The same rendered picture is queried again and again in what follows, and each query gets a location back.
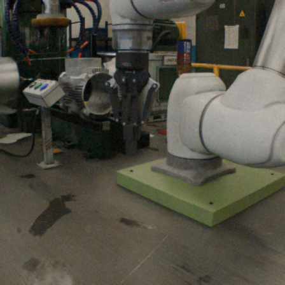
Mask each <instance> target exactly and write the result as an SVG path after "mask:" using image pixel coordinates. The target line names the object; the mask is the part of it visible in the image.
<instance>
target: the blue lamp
mask: <svg viewBox="0 0 285 285"><path fill-rule="evenodd" d="M176 42H177V43H176V46H177V53H191V52H192V41H176Z"/></svg>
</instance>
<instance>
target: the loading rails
mask: <svg viewBox="0 0 285 285"><path fill-rule="evenodd" d="M50 114H51V124H52V141H62V142H63V143H64V147H65V148H67V149H72V148H77V149H79V150H81V151H82V152H83V157H84V158H87V159H92V158H98V159H100V160H102V159H107V158H111V150H113V151H116V152H119V153H121V154H124V155H126V140H125V139H124V138H123V125H122V124H121V123H116V122H115V119H114V116H113V113H110V116H107V117H106V118H104V119H103V118H102V119H94V118H90V119H89V120H88V119H86V118H82V117H80V116H79V115H78V116H75V115H72V114H69V113H68V109H67V110H64V109H62V108H60V107H59V104H54V105H53V108H50ZM36 134H37V135H39V134H42V128H41V111H40V112H39V127H38V128H37V129H36Z"/></svg>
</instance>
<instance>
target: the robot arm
mask: <svg viewBox="0 0 285 285"><path fill-rule="evenodd" d="M215 1H216V0H109V11H110V14H111V21H112V33H113V47H112V48H113V49H114V50H118V52H116V53H115V69H116V71H115V73H114V78H112V79H111V80H109V81H105V82H104V85H105V87H106V89H107V91H108V93H109V98H110V101H111V107H112V110H113V116H114V119H115V122H116V123H121V124H122V125H123V138H124V139H125V140H126V155H128V156H133V155H135V154H136V153H137V141H138V140H139V139H140V138H141V125H144V124H146V123H148V122H149V118H150V114H151V110H152V106H153V101H154V98H155V94H156V91H157V90H158V88H159V87H160V84H159V83H156V82H155V81H153V80H152V79H151V75H150V74H149V72H148V68H149V53H146V50H151V49H152V31H153V28H152V25H153V20H154V19H156V18H157V19H175V18H182V17H190V16H192V15H197V14H199V13H201V12H203V11H205V10H206V9H208V8H209V7H210V6H211V5H212V4H213V3H214V2H215ZM116 83H117V84H118V86H119V87H120V89H121V95H122V109H121V105H120V100H119V96H118V91H117V88H116V86H117V84H116ZM146 84H148V89H149V91H148V92H147V96H146V100H145V103H144V109H143V112H142V117H141V97H142V94H143V88H144V87H145V86H146ZM131 95H132V97H133V123H132V122H131ZM222 159H225V160H228V161H231V162H233V163H237V164H240V165H243V166H246V167H252V168H256V169H263V168H274V167H281V166H284V165H285V0H276V1H275V3H274V7H273V10H272V12H271V15H270V17H269V21H268V23H267V26H266V28H265V32H264V34H263V37H262V39H261V44H260V46H259V49H258V52H257V54H256V58H255V60H254V63H253V66H252V68H251V69H250V70H248V71H244V72H243V73H241V74H240V75H238V77H237V79H236V80H235V81H234V82H233V84H232V85H231V86H230V88H229V89H228V90H227V91H226V86H225V84H224V83H223V82H222V80H221V79H220V78H219V77H217V76H216V75H214V73H193V74H192V73H184V74H182V75H181V76H180V77H179V78H178V79H176V81H175V82H174V84H173V87H172V89H171V92H170V95H169V101H168V107H167V158H166V160H165V161H163V162H157V163H153V164H151V170H152V171H154V172H160V173H162V174H165V175H168V176H171V177H174V178H177V179H180V180H182V181H186V182H187V183H190V184H191V185H193V186H202V185H203V184H204V183H207V182H209V181H211V180H213V179H216V178H218V177H221V176H224V175H226V174H231V173H233V172H235V171H236V166H234V165H232V164H229V163H225V162H222Z"/></svg>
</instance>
